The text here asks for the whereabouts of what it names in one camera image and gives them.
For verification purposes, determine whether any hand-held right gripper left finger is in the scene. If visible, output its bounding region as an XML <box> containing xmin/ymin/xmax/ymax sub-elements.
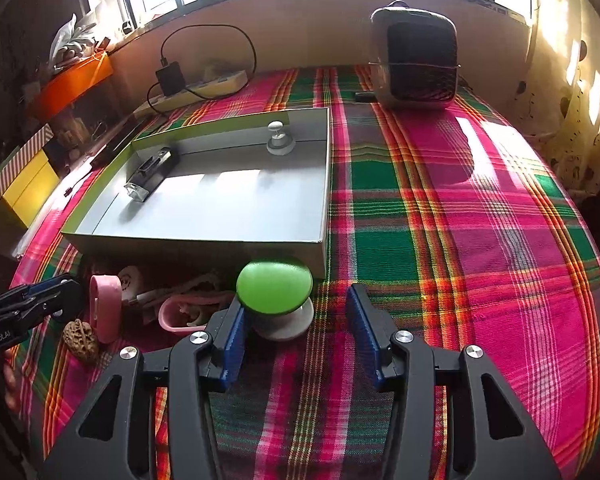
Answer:
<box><xmin>42</xmin><ymin>296</ymin><xmax>248</xmax><ymax>480</ymax></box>

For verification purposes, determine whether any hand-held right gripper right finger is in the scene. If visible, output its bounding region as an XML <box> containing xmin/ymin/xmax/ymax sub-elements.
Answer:
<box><xmin>345</xmin><ymin>284</ymin><xmax>563</xmax><ymax>480</ymax></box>

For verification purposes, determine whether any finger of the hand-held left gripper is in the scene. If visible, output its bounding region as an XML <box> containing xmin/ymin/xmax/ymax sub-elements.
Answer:
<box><xmin>0</xmin><ymin>274</ymin><xmax>85</xmax><ymax>318</ymax></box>
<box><xmin>0</xmin><ymin>304</ymin><xmax>66</xmax><ymax>336</ymax></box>

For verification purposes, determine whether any brown walnut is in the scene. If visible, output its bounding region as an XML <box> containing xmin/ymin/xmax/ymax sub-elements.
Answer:
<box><xmin>62</xmin><ymin>319</ymin><xmax>101</xmax><ymax>363</ymax></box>

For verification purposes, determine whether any pink plastic hook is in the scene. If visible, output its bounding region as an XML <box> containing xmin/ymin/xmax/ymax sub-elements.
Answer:
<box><xmin>89</xmin><ymin>274</ymin><xmax>124</xmax><ymax>345</ymax></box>
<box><xmin>157</xmin><ymin>275</ymin><xmax>236</xmax><ymax>335</ymax></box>

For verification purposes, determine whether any white round device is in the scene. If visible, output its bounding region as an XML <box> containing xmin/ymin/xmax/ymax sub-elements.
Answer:
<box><xmin>117</xmin><ymin>266</ymin><xmax>146</xmax><ymax>306</ymax></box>

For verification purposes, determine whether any grey cardboard box green rim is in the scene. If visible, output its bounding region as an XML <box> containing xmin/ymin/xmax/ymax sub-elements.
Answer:
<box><xmin>60</xmin><ymin>106</ymin><xmax>331</xmax><ymax>281</ymax></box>

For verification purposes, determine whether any yellow box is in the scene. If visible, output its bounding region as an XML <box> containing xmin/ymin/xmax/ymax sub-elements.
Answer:
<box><xmin>0</xmin><ymin>150</ymin><xmax>61</xmax><ymax>228</ymax></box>

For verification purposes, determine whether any red white striped box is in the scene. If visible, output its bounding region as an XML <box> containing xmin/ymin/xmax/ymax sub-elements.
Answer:
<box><xmin>0</xmin><ymin>124</ymin><xmax>55</xmax><ymax>209</ymax></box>

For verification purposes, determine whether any pink green plaid blanket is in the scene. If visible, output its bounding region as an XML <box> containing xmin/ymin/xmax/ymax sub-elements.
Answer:
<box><xmin>5</xmin><ymin>65</ymin><xmax>600</xmax><ymax>480</ymax></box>

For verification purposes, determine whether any black phone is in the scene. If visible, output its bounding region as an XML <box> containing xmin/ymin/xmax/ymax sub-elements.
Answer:
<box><xmin>90</xmin><ymin>115</ymin><xmax>153</xmax><ymax>168</ymax></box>

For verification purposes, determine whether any small white knob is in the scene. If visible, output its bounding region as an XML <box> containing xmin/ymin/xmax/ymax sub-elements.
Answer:
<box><xmin>266</xmin><ymin>120</ymin><xmax>296</xmax><ymax>156</ymax></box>

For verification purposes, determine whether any orange box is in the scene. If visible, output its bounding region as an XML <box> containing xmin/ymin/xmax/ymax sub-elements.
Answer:
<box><xmin>27</xmin><ymin>52</ymin><xmax>115</xmax><ymax>121</ymax></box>

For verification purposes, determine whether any white power strip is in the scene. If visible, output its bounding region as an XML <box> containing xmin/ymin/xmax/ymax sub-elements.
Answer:
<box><xmin>132</xmin><ymin>70</ymin><xmax>249</xmax><ymax>118</ymax></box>

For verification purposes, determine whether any white plastic bag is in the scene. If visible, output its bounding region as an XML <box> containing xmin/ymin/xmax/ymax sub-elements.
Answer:
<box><xmin>50</xmin><ymin>2</ymin><xmax>111</xmax><ymax>61</ymax></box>

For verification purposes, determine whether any grey fan heater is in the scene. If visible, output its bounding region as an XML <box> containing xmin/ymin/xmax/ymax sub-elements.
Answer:
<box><xmin>369</xmin><ymin>2</ymin><xmax>463</xmax><ymax>111</ymax></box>

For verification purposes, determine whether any cream patterned curtain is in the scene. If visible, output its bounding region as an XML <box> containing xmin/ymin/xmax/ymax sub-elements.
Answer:
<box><xmin>510</xmin><ymin>0</ymin><xmax>600</xmax><ymax>201</ymax></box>

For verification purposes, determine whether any black charger with cable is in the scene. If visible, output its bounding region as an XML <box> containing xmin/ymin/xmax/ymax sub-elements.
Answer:
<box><xmin>146</xmin><ymin>25</ymin><xmax>257</xmax><ymax>111</ymax></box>

